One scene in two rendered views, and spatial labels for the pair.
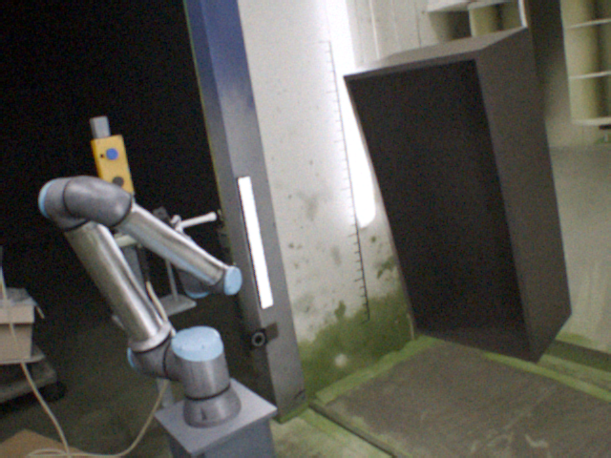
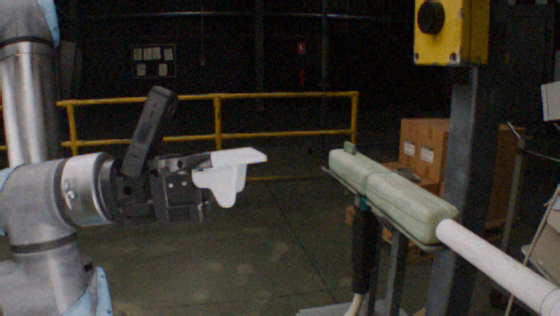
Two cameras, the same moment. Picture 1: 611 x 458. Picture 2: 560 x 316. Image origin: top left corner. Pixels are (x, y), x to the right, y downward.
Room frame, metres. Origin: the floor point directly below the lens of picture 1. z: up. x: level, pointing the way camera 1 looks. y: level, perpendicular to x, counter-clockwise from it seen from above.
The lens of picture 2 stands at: (2.26, 0.17, 1.29)
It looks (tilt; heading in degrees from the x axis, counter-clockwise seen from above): 13 degrees down; 112
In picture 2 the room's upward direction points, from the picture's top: straight up
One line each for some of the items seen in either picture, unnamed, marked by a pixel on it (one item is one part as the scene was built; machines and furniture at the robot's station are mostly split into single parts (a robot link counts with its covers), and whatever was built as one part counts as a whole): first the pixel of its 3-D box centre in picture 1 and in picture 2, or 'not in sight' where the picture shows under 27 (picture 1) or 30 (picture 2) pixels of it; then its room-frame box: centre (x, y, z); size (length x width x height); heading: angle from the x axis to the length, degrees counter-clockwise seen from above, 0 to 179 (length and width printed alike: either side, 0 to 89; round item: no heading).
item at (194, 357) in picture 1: (198, 360); not in sight; (1.55, 0.41, 0.83); 0.17 x 0.15 x 0.18; 57
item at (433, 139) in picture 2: not in sight; (449, 151); (2.42, 3.08, 0.69); 0.38 x 0.29 x 0.36; 36
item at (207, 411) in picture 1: (209, 398); not in sight; (1.54, 0.40, 0.69); 0.19 x 0.19 x 0.10
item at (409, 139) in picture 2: not in sight; (429, 143); (2.26, 3.33, 0.69); 0.38 x 0.29 x 0.36; 36
